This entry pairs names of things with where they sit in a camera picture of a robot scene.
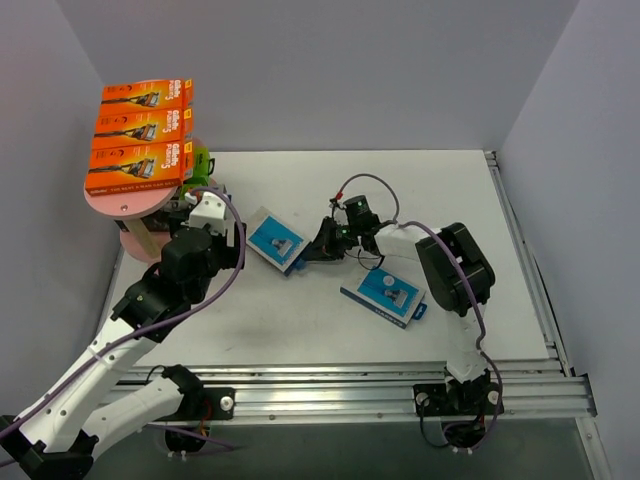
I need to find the aluminium mounting rail frame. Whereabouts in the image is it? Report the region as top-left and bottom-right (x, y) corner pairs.
(39, 149), (614, 480)

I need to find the pink three-tier wooden shelf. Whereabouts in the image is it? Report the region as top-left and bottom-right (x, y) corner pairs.
(82, 78), (221, 264)

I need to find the orange Gillette Fusion5 razor box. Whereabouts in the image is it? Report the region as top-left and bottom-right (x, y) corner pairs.
(99, 78), (194, 116)

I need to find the orange Gillette Fusion box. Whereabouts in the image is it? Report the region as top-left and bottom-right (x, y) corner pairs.
(91, 108), (194, 150)
(84, 141), (194, 196)

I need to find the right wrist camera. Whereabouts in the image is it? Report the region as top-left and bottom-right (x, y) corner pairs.
(329, 191), (345, 216)

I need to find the black green Gillette Labs box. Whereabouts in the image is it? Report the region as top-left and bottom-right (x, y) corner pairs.
(188, 146), (215, 185)

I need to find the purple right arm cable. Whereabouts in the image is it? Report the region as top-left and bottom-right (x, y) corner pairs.
(334, 173), (504, 451)

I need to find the blue Harry's box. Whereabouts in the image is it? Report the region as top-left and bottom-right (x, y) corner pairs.
(246, 206), (310, 276)
(340, 268), (428, 330)

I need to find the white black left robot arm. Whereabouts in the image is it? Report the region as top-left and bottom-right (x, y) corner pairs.
(1, 206), (246, 479)

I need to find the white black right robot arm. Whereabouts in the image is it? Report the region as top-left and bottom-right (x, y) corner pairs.
(302, 195), (495, 413)

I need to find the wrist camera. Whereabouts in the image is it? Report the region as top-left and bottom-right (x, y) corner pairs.
(185, 190), (232, 237)
(329, 191), (345, 216)

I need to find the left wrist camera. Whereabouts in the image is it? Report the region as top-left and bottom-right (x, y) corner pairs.
(185, 190), (232, 237)

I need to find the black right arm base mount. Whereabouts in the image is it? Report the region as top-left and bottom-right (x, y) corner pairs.
(412, 381), (504, 417)

